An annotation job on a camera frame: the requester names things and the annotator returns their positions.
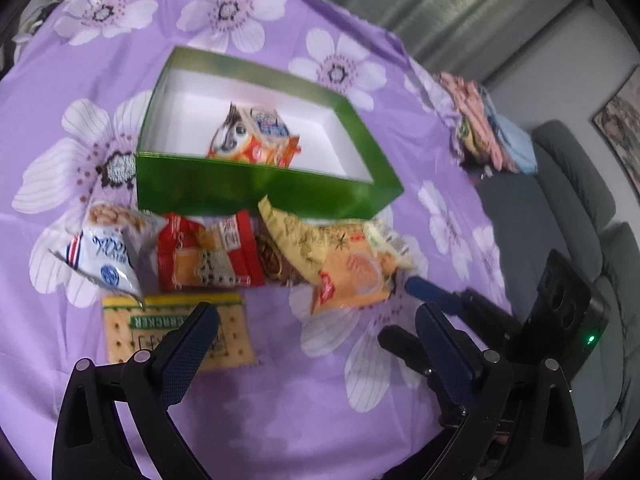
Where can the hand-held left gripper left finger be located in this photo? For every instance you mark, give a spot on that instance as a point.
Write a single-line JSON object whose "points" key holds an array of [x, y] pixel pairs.
{"points": [[187, 350]]}

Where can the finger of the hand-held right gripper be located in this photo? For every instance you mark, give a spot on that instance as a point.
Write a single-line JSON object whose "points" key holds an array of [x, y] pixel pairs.
{"points": [[400, 342], [430, 291]]}

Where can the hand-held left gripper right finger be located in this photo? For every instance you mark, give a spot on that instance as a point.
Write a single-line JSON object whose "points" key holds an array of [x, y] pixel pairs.
{"points": [[445, 355]]}

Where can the yellow green cracker packet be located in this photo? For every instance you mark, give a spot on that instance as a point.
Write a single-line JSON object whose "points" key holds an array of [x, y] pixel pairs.
{"points": [[135, 330]]}

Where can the orange cream snack packet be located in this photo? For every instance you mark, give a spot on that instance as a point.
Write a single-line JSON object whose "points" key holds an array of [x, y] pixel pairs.
{"points": [[350, 275]]}

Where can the red snack packet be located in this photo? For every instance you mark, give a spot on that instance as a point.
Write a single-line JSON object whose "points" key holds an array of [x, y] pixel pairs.
{"points": [[200, 255]]}

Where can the green cardboard box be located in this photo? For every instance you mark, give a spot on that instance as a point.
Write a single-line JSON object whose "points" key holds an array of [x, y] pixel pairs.
{"points": [[250, 190]]}

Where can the purple floral blanket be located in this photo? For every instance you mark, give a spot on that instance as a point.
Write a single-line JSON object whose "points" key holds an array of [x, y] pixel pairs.
{"points": [[280, 400]]}

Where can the white blue lettered packet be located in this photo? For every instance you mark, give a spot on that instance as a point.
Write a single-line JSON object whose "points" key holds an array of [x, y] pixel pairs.
{"points": [[105, 260]]}

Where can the dark brown snack packet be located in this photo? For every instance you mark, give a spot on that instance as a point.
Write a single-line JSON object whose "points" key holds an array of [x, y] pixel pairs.
{"points": [[275, 262]]}

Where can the grey sofa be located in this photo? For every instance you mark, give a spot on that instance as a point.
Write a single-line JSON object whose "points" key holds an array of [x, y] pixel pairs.
{"points": [[565, 185]]}

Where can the yellow patterned snack packet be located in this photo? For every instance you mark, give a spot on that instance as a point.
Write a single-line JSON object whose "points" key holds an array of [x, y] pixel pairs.
{"points": [[295, 232]]}

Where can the pile of folded clothes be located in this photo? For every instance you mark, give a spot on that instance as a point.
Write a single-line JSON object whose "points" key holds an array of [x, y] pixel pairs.
{"points": [[482, 125]]}

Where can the panda print snack packet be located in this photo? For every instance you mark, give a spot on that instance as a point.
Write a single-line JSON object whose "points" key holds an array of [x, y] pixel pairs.
{"points": [[250, 135]]}

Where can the grey green curtain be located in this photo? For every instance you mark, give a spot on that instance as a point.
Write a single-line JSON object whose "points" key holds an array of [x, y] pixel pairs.
{"points": [[450, 5]]}

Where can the black and white object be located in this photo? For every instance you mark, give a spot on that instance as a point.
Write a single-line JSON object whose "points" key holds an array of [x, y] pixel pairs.
{"points": [[35, 22]]}

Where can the framed wall picture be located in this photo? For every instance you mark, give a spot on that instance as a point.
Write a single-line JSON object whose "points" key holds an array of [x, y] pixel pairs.
{"points": [[622, 120]]}

